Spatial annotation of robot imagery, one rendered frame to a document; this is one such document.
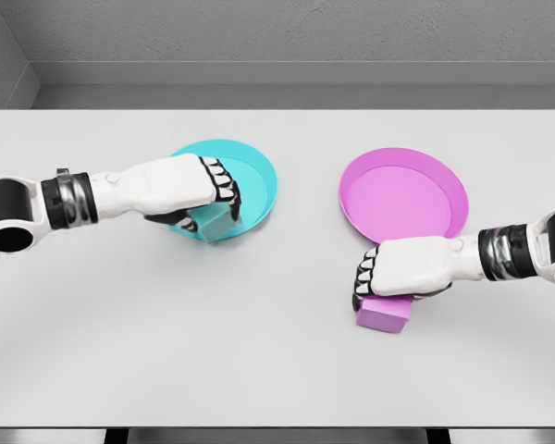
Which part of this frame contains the pink plate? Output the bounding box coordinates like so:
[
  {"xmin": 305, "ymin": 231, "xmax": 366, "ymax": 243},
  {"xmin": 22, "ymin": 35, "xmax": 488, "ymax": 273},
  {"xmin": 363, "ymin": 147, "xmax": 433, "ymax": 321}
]
[{"xmin": 338, "ymin": 146, "xmax": 470, "ymax": 245}]

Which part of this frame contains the pink block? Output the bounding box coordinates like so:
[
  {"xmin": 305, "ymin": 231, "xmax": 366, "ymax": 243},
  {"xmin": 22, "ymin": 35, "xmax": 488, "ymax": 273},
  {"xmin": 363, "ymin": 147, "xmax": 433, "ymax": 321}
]
[{"xmin": 355, "ymin": 294, "xmax": 413, "ymax": 334}]

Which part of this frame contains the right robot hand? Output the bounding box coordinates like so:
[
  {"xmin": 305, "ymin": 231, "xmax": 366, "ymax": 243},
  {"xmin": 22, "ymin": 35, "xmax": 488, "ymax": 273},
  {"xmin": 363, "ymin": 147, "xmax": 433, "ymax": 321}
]
[{"xmin": 351, "ymin": 235, "xmax": 459, "ymax": 315}]

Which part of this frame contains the cyan block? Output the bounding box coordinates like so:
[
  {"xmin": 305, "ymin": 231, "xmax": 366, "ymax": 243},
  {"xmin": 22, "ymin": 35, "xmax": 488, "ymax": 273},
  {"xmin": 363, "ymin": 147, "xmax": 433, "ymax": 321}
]
[{"xmin": 191, "ymin": 203, "xmax": 242, "ymax": 244}]

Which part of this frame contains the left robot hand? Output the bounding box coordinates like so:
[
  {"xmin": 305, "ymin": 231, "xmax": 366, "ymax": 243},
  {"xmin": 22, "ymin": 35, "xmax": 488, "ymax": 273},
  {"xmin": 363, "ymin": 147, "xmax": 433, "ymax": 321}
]
[{"xmin": 136, "ymin": 154, "xmax": 243, "ymax": 234}]

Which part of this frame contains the cyan plate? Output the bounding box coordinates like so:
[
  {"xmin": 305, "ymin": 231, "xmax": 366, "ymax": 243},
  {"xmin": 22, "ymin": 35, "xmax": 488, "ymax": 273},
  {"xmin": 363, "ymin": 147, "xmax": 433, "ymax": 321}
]
[{"xmin": 167, "ymin": 139, "xmax": 278, "ymax": 242}]

